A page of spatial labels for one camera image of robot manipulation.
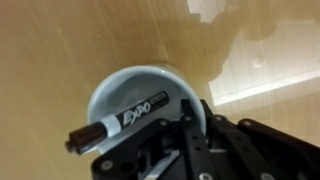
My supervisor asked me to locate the white ceramic mug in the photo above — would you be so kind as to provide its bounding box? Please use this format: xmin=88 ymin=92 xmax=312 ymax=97
xmin=86 ymin=64 xmax=209 ymax=155

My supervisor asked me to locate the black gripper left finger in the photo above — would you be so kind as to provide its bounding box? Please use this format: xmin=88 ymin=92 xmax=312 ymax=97
xmin=90 ymin=99 xmax=215 ymax=180

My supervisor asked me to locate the black Expo marker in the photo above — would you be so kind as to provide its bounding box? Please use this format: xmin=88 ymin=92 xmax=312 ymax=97
xmin=64 ymin=90 xmax=170 ymax=156

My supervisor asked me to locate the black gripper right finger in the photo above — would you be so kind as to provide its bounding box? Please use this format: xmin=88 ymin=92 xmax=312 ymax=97
xmin=199 ymin=99 xmax=320 ymax=180

